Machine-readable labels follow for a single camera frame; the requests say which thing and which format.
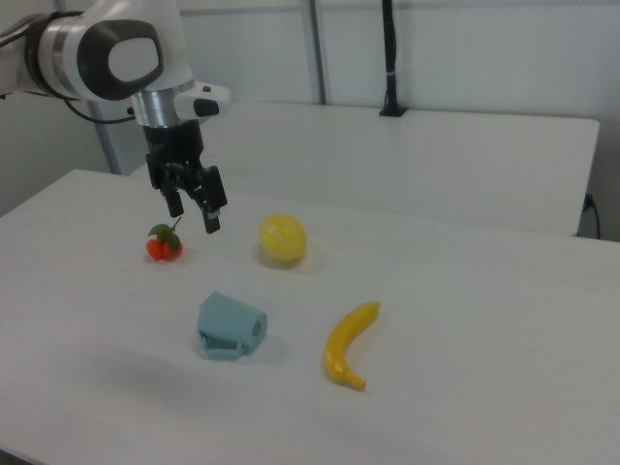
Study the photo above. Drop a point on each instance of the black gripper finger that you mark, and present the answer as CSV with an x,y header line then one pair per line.
x,y
173,203
213,194

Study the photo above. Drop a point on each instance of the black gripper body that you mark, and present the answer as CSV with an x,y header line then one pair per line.
x,y
174,140

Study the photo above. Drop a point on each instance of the light blue mug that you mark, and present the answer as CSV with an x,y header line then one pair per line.
x,y
227,319

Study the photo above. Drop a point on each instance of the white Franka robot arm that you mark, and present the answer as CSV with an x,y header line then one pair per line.
x,y
97,53

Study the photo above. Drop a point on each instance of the orange tangerines with leaves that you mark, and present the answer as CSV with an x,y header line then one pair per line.
x,y
164,244

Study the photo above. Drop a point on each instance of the yellow ribbed melon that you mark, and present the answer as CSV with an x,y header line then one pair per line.
x,y
283,239

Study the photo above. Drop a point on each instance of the white rear table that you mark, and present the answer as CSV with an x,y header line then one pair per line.
x,y
387,160

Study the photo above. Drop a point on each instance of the yellow banana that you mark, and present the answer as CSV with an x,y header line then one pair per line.
x,y
344,346

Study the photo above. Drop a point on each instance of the black pole with clamp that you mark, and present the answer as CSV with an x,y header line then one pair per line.
x,y
390,58

